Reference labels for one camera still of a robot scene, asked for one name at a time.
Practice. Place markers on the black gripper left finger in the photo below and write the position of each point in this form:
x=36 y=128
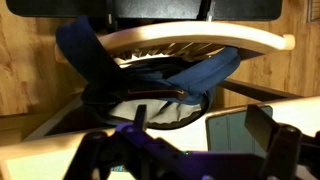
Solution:
x=100 y=156

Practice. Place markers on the blue backpack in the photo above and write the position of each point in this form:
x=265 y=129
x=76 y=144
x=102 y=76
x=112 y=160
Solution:
x=83 y=53

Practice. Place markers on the light wooden chair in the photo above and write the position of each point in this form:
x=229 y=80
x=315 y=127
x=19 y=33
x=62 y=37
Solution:
x=200 y=33

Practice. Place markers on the black furniture board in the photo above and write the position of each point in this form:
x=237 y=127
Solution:
x=160 y=8

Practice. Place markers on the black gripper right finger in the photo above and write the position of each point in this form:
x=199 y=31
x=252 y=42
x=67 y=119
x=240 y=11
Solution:
x=283 y=150

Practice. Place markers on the dark green tablet case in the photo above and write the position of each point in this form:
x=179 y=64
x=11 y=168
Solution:
x=226 y=133

